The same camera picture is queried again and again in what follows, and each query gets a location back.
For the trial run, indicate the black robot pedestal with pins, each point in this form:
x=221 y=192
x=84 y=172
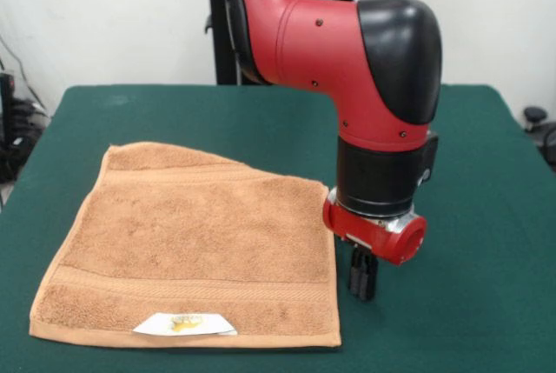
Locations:
x=221 y=42

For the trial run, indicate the dark green table cloth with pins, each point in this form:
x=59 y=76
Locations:
x=478 y=303

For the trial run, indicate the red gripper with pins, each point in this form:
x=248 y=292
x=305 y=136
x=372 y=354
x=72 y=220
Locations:
x=369 y=234

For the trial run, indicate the black equipment stack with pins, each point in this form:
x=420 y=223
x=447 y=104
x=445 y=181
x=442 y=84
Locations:
x=11 y=138

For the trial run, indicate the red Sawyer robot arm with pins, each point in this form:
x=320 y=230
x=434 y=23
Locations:
x=326 y=51

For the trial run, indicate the orange terry towel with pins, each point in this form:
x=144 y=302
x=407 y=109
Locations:
x=195 y=251

